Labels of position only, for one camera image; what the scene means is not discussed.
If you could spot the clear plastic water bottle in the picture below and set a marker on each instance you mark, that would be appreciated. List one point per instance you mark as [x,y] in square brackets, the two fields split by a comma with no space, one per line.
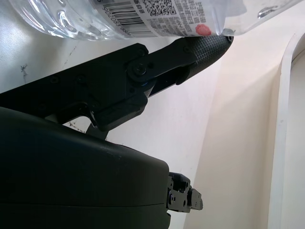
[166,14]

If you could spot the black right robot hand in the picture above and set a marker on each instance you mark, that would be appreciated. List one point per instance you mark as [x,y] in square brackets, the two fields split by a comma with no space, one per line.
[59,171]

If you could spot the white rounded-edge panel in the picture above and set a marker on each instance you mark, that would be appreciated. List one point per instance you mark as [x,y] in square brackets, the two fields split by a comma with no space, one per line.
[284,143]

